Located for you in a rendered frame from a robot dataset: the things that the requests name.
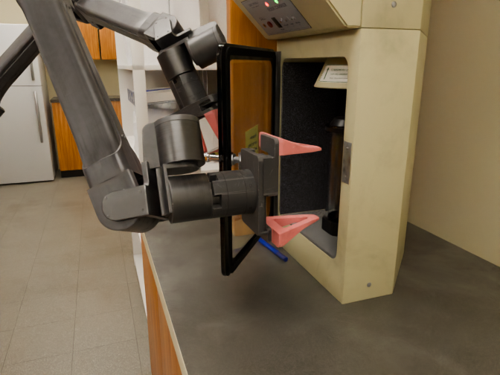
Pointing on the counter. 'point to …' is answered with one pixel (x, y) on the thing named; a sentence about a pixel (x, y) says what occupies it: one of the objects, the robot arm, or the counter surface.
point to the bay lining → (306, 135)
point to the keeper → (346, 162)
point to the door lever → (212, 155)
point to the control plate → (259, 13)
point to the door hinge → (277, 113)
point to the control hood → (318, 17)
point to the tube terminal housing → (370, 143)
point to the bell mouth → (333, 74)
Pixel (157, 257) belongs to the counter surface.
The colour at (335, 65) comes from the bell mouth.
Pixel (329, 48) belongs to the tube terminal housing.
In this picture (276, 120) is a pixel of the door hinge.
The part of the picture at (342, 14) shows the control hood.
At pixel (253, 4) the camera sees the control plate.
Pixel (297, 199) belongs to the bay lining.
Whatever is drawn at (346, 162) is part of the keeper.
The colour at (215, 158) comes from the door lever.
